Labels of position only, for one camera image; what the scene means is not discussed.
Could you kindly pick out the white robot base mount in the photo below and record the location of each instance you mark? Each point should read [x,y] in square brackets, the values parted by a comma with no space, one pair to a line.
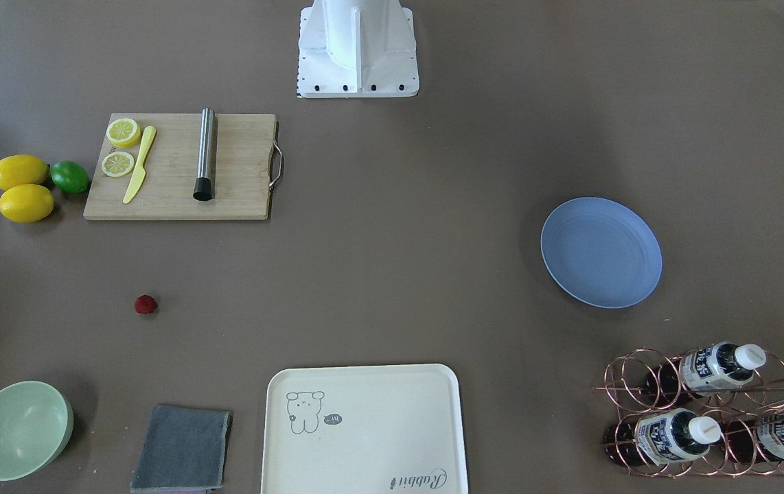
[357,49]

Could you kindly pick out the steel muddler black tip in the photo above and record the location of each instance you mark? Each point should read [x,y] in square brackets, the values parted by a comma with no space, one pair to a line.
[204,188]

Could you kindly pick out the tea bottle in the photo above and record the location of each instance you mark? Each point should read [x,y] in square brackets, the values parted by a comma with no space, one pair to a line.
[659,439]
[701,373]
[756,441]

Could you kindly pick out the upper tea bottle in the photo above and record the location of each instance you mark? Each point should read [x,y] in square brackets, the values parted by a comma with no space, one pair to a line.
[701,373]

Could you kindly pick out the yellow lemon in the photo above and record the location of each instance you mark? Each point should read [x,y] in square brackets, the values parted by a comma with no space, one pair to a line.
[26,203]
[22,169]

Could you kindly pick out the green lime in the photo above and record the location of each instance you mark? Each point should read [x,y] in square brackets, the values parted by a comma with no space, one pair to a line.
[69,177]

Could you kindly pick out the blue plate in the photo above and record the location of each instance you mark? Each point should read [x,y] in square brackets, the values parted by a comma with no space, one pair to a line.
[601,253]

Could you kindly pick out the wooden cutting board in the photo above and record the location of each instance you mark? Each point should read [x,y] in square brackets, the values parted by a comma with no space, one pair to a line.
[241,175]

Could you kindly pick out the lemon half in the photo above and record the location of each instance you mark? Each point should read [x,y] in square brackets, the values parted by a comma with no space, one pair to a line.
[123,133]

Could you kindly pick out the light green bowl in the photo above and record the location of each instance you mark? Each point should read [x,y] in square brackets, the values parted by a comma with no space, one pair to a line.
[36,423]

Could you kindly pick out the grey folded cloth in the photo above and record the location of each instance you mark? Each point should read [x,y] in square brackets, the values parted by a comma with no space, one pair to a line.
[184,450]

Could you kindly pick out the copper wire bottle rack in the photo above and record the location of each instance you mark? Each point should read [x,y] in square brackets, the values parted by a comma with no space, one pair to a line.
[744,408]

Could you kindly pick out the cream rabbit tray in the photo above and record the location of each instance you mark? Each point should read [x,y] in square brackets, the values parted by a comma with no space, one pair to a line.
[364,429]

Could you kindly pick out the red strawberry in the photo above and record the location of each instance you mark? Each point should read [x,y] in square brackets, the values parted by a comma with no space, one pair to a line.
[145,304]

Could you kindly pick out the lower tea bottle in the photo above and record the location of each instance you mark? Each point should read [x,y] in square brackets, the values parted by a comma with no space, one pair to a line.
[756,441]
[659,439]

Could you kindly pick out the yellow plastic knife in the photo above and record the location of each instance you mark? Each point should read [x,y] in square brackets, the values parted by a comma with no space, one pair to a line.
[139,172]

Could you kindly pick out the lemon slice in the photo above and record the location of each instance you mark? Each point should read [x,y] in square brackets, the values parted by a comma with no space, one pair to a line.
[117,164]

